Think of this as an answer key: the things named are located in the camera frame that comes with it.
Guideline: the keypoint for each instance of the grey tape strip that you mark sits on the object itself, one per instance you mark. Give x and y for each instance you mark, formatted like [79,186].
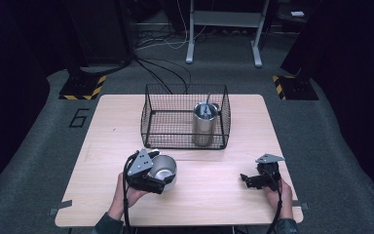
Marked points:
[61,205]
[302,205]

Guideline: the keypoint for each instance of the stainless steel cup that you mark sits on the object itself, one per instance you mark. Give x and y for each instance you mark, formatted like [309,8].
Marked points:
[164,169]
[203,130]

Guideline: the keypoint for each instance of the small white box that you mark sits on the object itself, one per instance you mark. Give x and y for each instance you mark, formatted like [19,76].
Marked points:
[297,14]

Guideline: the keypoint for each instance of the black stand base striped tape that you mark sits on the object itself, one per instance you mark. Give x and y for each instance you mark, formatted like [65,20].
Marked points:
[81,86]
[297,87]

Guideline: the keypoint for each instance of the metal utensil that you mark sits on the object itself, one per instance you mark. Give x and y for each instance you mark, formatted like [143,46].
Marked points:
[207,105]

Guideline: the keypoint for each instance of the person's left hand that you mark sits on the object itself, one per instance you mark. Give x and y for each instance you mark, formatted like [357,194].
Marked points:
[133,195]

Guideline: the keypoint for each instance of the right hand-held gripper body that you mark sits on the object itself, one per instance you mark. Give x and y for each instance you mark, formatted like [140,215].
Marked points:
[268,169]

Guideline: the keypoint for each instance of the person's right hand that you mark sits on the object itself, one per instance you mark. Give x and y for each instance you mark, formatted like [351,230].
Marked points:
[284,198]

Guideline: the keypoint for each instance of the white metal desk frame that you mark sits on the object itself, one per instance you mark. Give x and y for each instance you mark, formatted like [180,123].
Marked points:
[227,19]

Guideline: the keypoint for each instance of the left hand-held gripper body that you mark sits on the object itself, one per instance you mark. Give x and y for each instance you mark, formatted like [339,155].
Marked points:
[139,169]

